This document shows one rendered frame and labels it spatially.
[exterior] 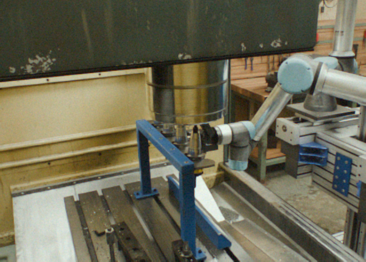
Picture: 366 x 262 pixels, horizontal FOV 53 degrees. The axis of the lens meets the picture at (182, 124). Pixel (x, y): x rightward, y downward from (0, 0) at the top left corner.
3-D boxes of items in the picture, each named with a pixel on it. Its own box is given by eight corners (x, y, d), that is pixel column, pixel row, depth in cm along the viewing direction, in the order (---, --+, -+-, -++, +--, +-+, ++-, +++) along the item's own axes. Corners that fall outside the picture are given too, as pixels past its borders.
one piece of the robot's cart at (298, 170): (339, 158, 194) (341, 142, 191) (354, 165, 185) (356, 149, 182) (283, 171, 181) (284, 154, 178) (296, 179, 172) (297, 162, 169)
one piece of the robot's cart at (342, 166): (332, 187, 163) (337, 151, 158) (347, 197, 156) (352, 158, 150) (330, 188, 163) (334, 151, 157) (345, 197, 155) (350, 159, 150)
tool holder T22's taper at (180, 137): (174, 139, 122) (172, 120, 120) (186, 138, 122) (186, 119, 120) (175, 144, 118) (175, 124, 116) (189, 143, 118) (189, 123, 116)
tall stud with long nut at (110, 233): (116, 259, 114) (112, 223, 110) (118, 265, 112) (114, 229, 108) (107, 262, 113) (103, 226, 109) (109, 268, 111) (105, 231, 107)
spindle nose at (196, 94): (139, 107, 78) (135, 51, 74) (209, 99, 82) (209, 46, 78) (159, 131, 63) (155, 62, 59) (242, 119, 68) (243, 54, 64)
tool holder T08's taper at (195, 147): (185, 151, 112) (186, 130, 110) (199, 149, 113) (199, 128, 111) (190, 156, 108) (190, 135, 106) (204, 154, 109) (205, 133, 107)
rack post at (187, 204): (199, 248, 118) (198, 165, 109) (207, 258, 113) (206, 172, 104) (171, 257, 115) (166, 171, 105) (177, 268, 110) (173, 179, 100)
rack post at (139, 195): (155, 189, 157) (151, 123, 147) (159, 194, 152) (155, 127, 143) (133, 194, 153) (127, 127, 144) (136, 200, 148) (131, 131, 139)
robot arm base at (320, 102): (321, 102, 183) (322, 82, 180) (343, 109, 170) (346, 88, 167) (296, 105, 178) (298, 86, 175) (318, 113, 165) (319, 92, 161)
